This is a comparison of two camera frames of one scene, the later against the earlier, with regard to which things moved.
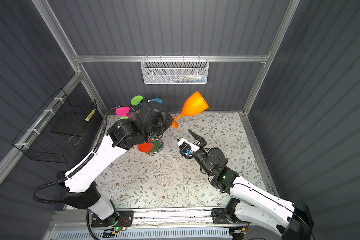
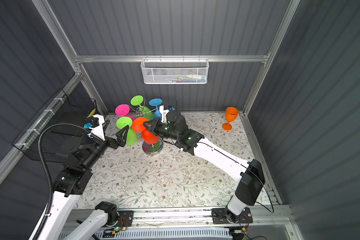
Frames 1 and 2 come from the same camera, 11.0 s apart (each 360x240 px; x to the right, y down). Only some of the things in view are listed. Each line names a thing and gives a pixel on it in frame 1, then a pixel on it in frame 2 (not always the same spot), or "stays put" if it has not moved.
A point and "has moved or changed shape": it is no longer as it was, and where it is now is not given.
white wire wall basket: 172,71 stays put
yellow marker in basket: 90,114 stays put
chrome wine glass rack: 158,145 stays put
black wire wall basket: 51,134 stays put
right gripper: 201,139 -> 157,123
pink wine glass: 122,111 stays put
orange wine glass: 195,104 -> 231,113
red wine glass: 146,147 has moved or changed shape
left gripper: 168,119 -> 114,144
